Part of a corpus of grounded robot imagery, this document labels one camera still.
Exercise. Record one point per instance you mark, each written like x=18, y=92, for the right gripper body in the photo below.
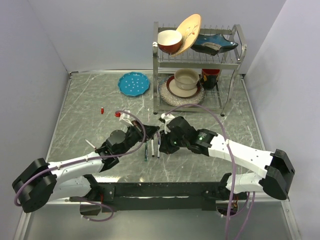
x=171, y=141

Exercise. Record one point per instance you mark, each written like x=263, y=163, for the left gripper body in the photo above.
x=137, y=135

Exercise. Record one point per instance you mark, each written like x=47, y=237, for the blue white marker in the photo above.
x=158, y=151

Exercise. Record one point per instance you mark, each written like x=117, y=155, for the black white marker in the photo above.
x=152, y=148

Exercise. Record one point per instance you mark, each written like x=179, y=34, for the green pen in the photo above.
x=146, y=152

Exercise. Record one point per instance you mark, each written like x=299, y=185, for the purple pen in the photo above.
x=158, y=137

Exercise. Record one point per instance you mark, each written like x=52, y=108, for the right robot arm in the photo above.
x=270, y=172

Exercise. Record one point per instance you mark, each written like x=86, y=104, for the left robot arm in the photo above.
x=42, y=182

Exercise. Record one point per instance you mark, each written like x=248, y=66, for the speckled glass plate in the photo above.
x=173, y=100

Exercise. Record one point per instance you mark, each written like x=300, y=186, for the brown rimmed plate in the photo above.
x=176, y=91

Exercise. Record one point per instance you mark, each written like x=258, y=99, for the red white marker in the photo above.
x=89, y=143

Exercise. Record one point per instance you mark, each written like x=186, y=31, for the blue dotted plate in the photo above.
x=133, y=84

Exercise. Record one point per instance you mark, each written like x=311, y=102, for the metal dish rack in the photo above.
x=231, y=61

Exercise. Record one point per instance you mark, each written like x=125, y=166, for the beige ceramic bowl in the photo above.
x=186, y=78

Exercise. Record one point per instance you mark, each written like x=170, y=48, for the dark red mug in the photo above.
x=209, y=78

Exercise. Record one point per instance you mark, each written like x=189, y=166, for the red white bowl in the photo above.
x=169, y=41

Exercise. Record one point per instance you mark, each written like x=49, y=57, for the dark blue wavy dish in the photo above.
x=213, y=44

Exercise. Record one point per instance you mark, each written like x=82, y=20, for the tan floral plate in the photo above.
x=189, y=29

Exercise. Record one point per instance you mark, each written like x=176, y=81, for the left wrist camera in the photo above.
x=124, y=118

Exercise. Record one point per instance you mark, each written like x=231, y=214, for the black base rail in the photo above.
x=135, y=196

